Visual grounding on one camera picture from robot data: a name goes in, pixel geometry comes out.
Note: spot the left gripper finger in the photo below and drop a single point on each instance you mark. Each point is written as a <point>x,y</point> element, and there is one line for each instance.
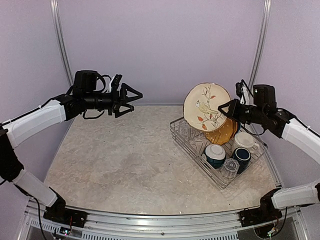
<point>128,94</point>
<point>122,109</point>

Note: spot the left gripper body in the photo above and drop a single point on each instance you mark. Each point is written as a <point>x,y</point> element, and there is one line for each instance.
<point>103,102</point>

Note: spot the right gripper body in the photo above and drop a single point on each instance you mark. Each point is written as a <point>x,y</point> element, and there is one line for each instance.
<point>256,115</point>

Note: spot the blue dotted plate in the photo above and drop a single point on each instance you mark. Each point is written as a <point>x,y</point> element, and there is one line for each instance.
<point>239,126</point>

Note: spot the cream bird pattern plate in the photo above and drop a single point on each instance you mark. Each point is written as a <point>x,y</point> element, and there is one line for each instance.
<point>200,107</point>

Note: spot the yellow dotted plate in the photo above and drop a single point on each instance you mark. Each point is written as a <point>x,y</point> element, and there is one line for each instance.
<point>225,133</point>

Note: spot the clear glass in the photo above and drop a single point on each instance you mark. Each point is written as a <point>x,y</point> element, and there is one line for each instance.
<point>230,168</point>
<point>185,131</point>

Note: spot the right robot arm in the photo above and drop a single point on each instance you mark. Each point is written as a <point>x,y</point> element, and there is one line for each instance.
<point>301,143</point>

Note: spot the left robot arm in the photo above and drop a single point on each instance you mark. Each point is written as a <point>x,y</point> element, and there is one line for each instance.
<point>15,132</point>

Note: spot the white mug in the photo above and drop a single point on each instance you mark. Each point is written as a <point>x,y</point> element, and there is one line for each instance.
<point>245,140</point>

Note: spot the dark blue mug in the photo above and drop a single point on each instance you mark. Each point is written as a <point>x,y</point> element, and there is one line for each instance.
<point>243,157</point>

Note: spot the teal white bowl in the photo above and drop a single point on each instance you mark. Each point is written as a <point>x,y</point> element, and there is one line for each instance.
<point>215,155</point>

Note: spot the clear glass front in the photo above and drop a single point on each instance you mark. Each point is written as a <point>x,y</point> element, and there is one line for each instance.
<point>230,168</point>

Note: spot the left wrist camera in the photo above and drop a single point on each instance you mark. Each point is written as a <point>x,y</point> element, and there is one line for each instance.
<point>114,83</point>

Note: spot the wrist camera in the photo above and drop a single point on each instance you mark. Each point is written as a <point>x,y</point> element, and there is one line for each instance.
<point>114,83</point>
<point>242,92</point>

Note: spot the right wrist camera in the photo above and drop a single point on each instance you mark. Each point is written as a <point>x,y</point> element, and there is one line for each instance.
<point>242,92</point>

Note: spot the wire dish rack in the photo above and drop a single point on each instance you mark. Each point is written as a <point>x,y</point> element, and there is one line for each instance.
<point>195,150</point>

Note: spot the left aluminium frame post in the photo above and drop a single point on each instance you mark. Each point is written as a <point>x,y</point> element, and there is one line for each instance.
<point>54,5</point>

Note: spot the aluminium frame post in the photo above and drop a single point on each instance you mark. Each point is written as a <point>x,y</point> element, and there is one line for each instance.
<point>261,42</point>
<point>54,5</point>

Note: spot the right aluminium frame post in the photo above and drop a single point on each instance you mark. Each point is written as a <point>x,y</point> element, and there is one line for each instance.
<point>261,42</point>

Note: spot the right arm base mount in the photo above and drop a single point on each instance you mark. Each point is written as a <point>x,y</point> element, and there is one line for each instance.
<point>255,216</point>

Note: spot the front aluminium rail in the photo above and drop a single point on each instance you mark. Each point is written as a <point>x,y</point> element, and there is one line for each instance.
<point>103,225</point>

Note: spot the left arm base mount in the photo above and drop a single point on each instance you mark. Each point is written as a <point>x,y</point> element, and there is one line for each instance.
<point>66,216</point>

